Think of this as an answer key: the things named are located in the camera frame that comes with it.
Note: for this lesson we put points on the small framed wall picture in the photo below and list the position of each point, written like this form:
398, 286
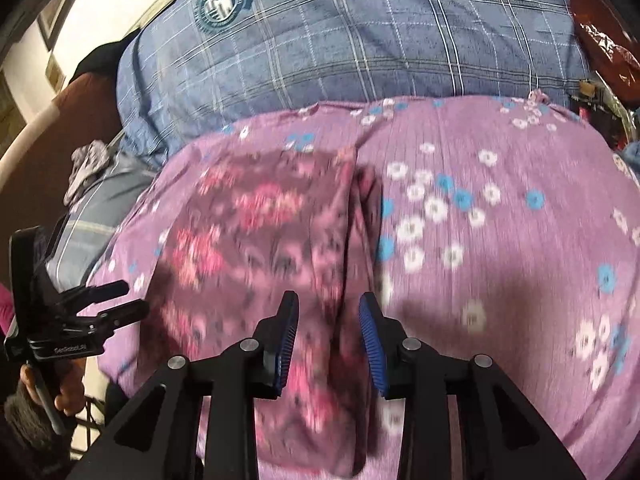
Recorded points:
54, 72

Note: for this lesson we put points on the blue plaid blanket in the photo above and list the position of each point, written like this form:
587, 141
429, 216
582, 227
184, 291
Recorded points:
350, 35

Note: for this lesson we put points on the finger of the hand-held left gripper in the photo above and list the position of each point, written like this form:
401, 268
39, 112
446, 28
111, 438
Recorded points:
127, 312
102, 290

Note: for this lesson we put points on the light blue striped sheet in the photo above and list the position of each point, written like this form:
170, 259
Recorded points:
95, 220

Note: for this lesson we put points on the person's left forearm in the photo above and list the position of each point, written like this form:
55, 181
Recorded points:
25, 430

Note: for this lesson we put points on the person's left hand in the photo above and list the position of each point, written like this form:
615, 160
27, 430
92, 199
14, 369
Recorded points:
72, 385

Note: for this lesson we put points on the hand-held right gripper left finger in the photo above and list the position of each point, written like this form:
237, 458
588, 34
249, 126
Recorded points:
286, 347

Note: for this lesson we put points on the large framed wall picture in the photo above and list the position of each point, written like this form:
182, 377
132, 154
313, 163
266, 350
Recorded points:
60, 10

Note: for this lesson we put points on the red shiny plastic bag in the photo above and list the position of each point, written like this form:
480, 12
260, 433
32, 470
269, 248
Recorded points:
602, 35

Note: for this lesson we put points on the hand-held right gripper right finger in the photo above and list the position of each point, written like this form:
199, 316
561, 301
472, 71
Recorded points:
372, 352

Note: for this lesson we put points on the purple flowered bedsheet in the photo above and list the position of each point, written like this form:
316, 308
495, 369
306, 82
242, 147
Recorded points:
500, 270

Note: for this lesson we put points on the maroon floral garment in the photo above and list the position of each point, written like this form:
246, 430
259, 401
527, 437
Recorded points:
260, 240

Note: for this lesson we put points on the grey crumpled cloth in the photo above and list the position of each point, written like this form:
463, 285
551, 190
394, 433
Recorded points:
87, 170

